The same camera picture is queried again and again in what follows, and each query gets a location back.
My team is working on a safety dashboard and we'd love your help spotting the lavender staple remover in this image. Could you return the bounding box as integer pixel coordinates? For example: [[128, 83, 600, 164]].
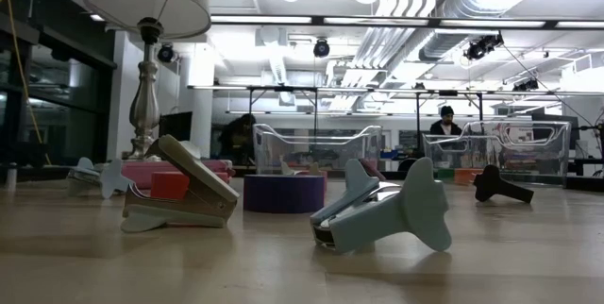
[[358, 158, 387, 182]]

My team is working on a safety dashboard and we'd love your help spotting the orange tape roll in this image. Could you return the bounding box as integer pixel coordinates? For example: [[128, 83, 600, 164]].
[[453, 167, 485, 186]]

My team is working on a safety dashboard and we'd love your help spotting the red tape roll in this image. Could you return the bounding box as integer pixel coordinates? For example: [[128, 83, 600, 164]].
[[149, 170, 231, 201]]

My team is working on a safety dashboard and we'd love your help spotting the black staple remover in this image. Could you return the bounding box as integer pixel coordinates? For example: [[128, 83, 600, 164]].
[[473, 164, 535, 205]]

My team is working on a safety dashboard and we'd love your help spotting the pale green staple remover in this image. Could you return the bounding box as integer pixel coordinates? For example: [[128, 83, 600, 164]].
[[120, 134, 241, 234]]

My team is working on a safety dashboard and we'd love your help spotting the purple tape roll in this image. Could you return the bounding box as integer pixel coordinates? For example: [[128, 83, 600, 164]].
[[243, 174, 327, 214]]

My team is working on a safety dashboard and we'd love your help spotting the light blue staple remover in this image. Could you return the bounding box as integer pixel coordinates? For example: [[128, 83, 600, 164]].
[[309, 156, 453, 255]]

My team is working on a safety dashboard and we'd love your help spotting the black ceiling spotlight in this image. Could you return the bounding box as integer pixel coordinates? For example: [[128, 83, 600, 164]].
[[312, 38, 331, 59], [463, 33, 505, 62], [157, 42, 178, 64], [512, 78, 540, 93]]

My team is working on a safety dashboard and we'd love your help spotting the white shade silver table lamp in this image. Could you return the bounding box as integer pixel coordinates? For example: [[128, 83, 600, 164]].
[[83, 0, 212, 162]]

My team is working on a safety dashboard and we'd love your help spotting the overhead light bar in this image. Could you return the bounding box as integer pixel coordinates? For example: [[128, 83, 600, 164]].
[[207, 13, 604, 31]]

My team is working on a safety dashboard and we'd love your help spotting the person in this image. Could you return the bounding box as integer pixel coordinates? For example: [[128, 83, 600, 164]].
[[217, 112, 259, 166], [428, 105, 463, 136]]

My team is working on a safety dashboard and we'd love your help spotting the black monitor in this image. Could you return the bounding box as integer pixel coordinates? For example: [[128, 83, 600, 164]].
[[158, 110, 193, 143], [530, 113, 580, 143]]

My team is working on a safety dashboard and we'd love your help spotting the clear plastic bin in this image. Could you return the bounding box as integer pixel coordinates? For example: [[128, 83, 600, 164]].
[[422, 119, 572, 187], [252, 123, 383, 177]]

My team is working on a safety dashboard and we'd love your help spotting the silver ventilation duct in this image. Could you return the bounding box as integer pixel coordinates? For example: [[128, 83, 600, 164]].
[[417, 0, 534, 62]]

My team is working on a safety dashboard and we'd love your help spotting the black workstation frame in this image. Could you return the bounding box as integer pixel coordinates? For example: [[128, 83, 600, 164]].
[[244, 84, 485, 154]]

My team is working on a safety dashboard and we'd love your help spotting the yellow cable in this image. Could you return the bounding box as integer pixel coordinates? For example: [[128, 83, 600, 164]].
[[3, 0, 52, 166]]

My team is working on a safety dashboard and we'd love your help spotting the black aluminium table frame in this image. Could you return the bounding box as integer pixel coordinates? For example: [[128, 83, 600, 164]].
[[0, 164, 604, 193]]

